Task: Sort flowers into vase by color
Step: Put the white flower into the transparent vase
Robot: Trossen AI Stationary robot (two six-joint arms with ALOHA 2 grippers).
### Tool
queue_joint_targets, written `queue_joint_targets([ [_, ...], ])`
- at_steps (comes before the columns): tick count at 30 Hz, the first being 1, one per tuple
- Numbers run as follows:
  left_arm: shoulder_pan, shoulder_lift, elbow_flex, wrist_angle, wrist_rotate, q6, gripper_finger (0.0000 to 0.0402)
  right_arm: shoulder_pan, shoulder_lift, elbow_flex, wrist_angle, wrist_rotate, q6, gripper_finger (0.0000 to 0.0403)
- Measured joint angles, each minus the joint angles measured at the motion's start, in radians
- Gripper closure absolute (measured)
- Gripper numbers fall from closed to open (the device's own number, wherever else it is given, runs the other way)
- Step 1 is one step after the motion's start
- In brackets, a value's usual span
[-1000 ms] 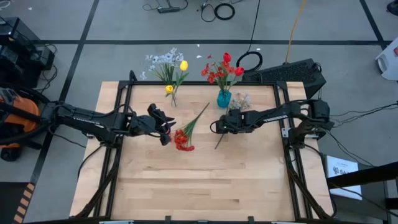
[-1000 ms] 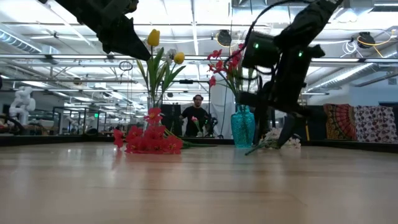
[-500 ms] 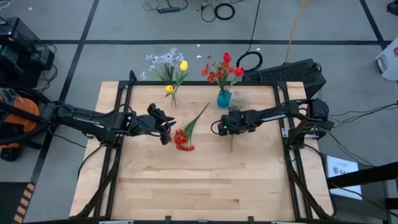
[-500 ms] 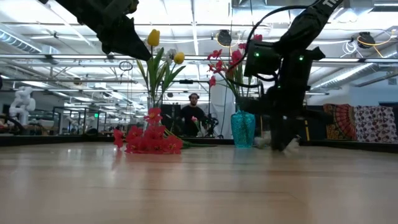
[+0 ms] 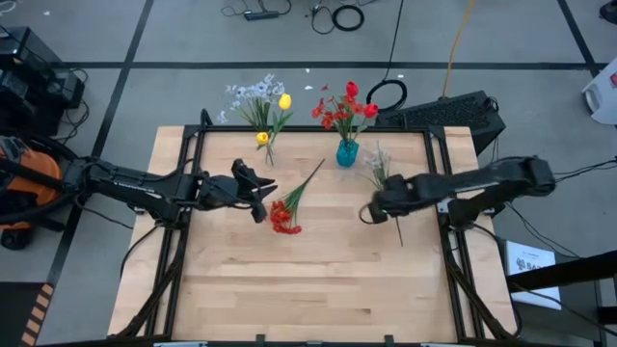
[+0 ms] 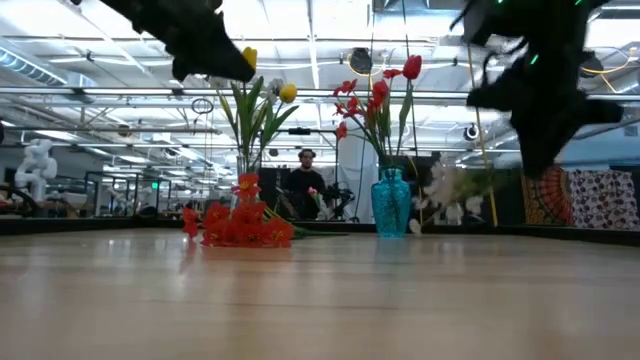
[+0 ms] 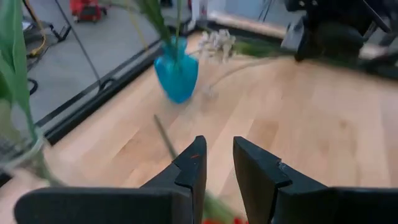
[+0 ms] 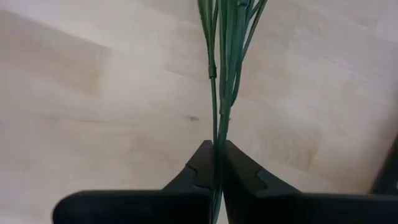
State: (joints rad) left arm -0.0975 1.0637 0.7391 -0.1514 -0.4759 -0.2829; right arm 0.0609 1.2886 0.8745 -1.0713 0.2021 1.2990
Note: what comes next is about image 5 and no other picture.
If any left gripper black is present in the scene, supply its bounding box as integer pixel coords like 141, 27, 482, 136
198, 157, 279, 225

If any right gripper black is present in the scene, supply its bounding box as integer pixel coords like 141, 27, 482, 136
370, 173, 428, 226

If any white flower bunch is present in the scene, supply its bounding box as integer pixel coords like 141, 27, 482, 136
363, 142, 405, 248
216, 72, 286, 147

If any red tulip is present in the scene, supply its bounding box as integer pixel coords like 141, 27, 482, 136
354, 102, 380, 142
344, 80, 361, 117

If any blue glass vase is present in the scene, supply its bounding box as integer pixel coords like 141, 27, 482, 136
335, 139, 361, 169

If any red flower bunch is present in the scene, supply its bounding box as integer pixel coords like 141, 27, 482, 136
310, 84, 368, 144
268, 158, 327, 236

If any black computer case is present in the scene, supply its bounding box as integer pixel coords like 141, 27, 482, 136
374, 90, 507, 156

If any white paper sheet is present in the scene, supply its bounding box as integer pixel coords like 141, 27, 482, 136
503, 239, 563, 310

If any black power strip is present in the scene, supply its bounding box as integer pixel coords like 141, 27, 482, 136
243, 10, 282, 22

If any black metal beam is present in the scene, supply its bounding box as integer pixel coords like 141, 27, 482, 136
505, 249, 617, 293

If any white container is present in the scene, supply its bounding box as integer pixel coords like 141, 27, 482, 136
580, 57, 617, 127

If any orange shop vacuum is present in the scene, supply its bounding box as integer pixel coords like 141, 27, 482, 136
0, 135, 67, 251

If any black equipment stack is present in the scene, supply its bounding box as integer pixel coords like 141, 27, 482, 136
0, 26, 87, 137

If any black metal table frame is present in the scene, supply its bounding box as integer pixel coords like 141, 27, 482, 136
114, 108, 521, 341

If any coiled black cable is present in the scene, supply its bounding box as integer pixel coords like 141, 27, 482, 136
331, 4, 366, 33
364, 78, 409, 114

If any black hanging cable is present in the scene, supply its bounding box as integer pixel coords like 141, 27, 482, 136
384, 0, 406, 82

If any yellow hanging cable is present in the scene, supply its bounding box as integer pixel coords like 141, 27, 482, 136
442, 0, 477, 98

